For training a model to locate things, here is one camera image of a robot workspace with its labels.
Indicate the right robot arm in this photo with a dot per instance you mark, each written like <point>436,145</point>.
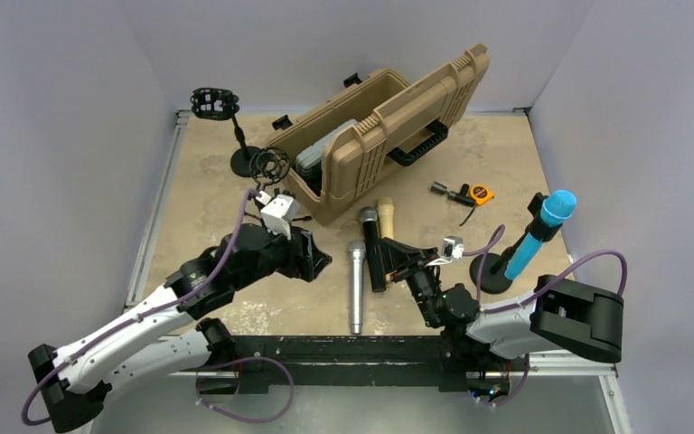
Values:
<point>561,314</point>

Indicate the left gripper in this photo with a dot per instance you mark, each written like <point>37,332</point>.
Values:
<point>304,259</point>

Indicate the blue microphone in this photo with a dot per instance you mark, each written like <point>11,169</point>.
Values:
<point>549,213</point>

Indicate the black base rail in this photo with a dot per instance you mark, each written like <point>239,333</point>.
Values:
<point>446,364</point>

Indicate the black microphone silver grille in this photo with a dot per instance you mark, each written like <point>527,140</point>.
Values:
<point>369,221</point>

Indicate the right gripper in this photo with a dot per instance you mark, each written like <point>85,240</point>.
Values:
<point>396,254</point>

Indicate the tan hard case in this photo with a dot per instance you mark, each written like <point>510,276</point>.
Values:
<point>380,125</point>

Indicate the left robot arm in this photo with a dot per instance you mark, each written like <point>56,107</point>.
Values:
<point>74,380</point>

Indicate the cream microphone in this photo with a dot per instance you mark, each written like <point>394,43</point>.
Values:
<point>386,209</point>

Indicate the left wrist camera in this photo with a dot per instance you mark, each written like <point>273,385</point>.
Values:
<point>277,212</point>

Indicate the black tripod shock mount stand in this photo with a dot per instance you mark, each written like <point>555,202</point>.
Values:
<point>267,168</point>

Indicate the grey foam insert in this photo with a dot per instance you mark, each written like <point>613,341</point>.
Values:
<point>308,162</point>

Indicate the orange tape measure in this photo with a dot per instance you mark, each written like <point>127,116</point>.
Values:
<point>480,194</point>

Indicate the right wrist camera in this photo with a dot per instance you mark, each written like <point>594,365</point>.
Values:
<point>452,250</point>

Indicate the black silver adapter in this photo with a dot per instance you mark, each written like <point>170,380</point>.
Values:
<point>463,199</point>

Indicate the round base stand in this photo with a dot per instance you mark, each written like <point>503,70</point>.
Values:
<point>487,269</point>

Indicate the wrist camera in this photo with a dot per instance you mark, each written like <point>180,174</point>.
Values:
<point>452,250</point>
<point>277,212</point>

